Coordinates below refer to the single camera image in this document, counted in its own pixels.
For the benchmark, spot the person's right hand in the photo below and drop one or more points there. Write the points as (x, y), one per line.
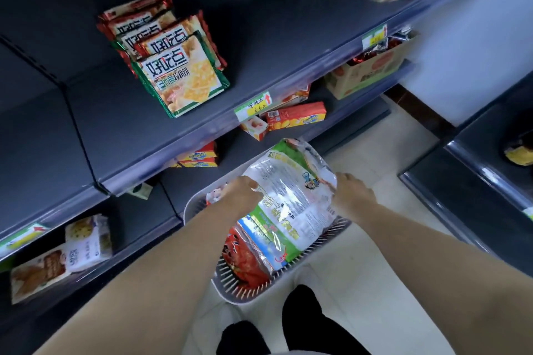
(354, 198)

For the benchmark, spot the person's left hand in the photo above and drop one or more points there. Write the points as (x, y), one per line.
(241, 198)

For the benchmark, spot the person's right fingers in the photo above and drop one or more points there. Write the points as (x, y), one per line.
(341, 184)

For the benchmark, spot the person's left fingers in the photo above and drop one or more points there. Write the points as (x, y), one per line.
(250, 185)

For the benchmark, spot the clear green-top snack bag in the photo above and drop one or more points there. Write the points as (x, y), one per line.
(291, 192)

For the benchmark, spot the person's left forearm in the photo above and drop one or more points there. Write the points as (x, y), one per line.
(158, 284)

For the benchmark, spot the person's right forearm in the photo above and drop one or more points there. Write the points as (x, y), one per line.
(449, 280)

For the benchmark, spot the orange yellow snack box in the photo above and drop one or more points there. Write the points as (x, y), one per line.
(200, 154)
(200, 163)

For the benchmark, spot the small white red box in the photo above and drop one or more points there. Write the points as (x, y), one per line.
(254, 128)

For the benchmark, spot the green blue snack bag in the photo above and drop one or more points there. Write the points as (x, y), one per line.
(266, 242)

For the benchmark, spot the red snack bag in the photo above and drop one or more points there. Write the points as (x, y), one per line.
(243, 261)

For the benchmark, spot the green yellow price label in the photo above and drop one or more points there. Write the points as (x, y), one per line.
(23, 236)
(529, 213)
(374, 36)
(254, 107)

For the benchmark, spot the orange white biscuit box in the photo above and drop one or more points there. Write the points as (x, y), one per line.
(293, 97)

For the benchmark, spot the white plastic basket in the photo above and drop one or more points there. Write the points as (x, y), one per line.
(233, 290)

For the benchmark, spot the small white green packet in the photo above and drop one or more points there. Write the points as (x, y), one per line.
(140, 191)

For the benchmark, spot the brown cardboard box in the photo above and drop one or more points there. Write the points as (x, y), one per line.
(362, 74)

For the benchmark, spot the dark grey glossy shelf unit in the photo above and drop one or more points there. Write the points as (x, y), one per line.
(474, 200)

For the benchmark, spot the red packets in carton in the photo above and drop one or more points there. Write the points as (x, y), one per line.
(370, 53)

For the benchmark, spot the person's right leg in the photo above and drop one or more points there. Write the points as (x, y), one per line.
(312, 325)

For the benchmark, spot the person's leg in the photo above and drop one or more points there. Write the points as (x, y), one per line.
(241, 340)
(312, 325)

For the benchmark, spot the person's left leg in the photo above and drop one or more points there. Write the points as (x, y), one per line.
(241, 340)

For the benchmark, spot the red cracker packet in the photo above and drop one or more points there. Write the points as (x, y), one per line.
(175, 36)
(133, 3)
(125, 20)

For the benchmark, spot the yellow snack packet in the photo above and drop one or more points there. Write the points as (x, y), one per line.
(519, 155)

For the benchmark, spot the brown white cookie packet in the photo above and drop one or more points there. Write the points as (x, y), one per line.
(37, 273)

